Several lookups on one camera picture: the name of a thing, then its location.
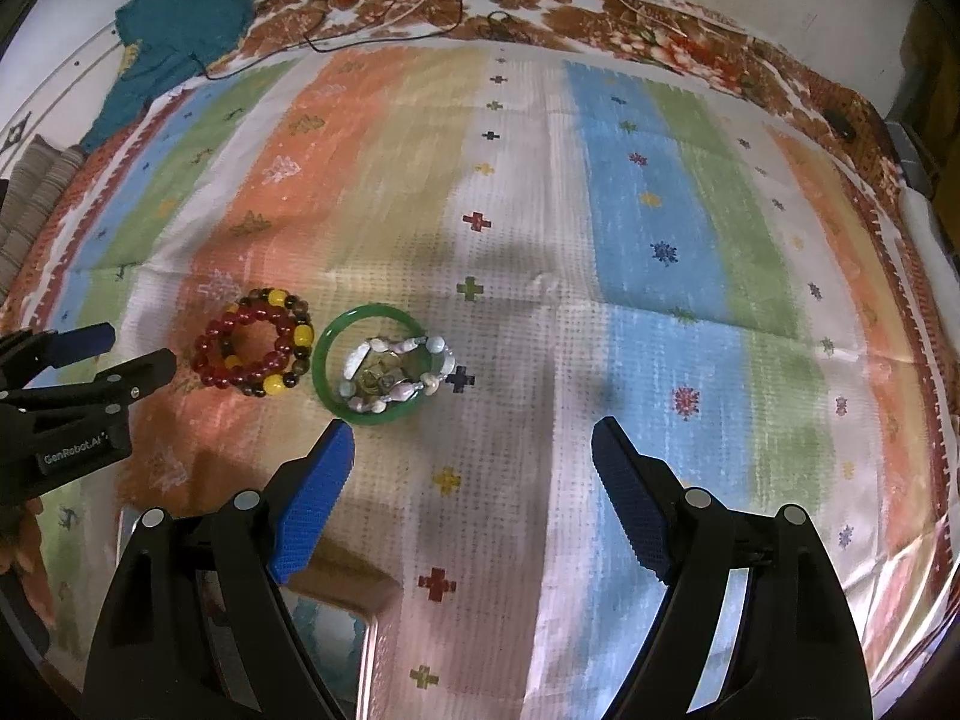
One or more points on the green jade bangle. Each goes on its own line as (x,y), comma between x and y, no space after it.
(326,360)

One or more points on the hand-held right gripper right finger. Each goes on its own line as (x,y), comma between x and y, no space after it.
(630,502)

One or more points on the small gold trinket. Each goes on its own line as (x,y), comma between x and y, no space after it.
(373,379)

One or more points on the white decorated bed board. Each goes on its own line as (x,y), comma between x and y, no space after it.
(45,90)

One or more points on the striped colourful woven mat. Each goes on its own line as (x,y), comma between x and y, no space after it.
(525,165)

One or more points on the striped grey cushion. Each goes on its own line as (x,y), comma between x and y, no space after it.
(37,187)

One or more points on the silver metal tin box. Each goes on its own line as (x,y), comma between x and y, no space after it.
(337,630)

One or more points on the small black flat object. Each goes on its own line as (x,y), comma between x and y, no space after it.
(840,124)

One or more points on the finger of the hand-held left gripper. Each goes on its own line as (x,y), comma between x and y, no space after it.
(135,379)
(82,343)

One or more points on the white pillow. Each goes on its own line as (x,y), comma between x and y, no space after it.
(926,217)

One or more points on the grey box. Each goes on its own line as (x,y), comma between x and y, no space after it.
(904,146)

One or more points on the yellow hanging cloth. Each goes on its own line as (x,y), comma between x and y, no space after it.
(934,52)

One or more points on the teal garment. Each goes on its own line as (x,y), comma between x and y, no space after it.
(172,22)

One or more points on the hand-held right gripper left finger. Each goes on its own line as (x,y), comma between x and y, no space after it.
(315,502)

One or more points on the person's left hand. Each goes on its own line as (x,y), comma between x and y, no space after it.
(16,547)

